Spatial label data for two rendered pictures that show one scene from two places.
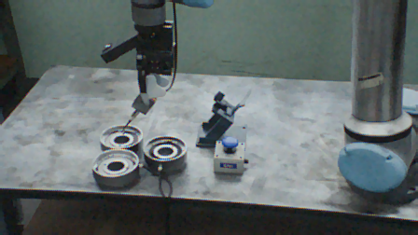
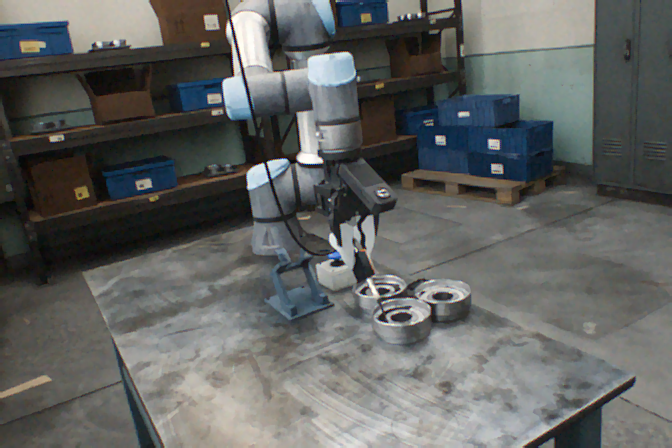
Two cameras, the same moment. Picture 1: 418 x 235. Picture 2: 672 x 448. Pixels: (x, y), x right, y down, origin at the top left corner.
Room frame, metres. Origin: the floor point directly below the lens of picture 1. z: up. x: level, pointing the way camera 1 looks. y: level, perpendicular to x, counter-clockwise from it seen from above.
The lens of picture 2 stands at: (1.70, 0.89, 1.28)
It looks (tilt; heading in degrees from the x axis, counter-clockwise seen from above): 17 degrees down; 235
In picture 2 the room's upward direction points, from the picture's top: 7 degrees counter-clockwise
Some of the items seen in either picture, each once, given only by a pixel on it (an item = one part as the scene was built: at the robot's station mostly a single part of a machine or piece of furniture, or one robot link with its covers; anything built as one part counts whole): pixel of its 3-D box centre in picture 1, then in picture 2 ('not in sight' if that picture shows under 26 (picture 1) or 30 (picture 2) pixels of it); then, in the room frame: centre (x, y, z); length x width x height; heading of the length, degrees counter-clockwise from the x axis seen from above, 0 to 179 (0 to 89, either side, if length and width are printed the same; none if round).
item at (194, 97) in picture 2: not in sight; (205, 94); (-0.17, -3.41, 1.11); 0.52 x 0.38 x 0.22; 174
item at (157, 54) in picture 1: (154, 47); (342, 182); (1.15, 0.13, 1.07); 0.09 x 0.08 x 0.12; 85
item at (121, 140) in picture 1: (121, 143); (401, 321); (1.12, 0.22, 0.82); 0.10 x 0.10 x 0.04
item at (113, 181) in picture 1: (116, 169); (442, 300); (1.02, 0.21, 0.82); 0.10 x 0.10 x 0.04
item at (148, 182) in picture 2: not in sight; (138, 177); (0.48, -3.48, 0.56); 0.52 x 0.38 x 0.22; 171
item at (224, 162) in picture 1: (231, 157); (337, 271); (1.06, -0.06, 0.82); 0.08 x 0.07 x 0.05; 84
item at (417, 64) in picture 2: not in sight; (414, 56); (-2.30, -3.18, 1.19); 0.45 x 0.40 x 0.37; 169
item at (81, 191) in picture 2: not in sight; (61, 183); (1.02, -3.51, 0.64); 0.49 x 0.40 x 0.37; 179
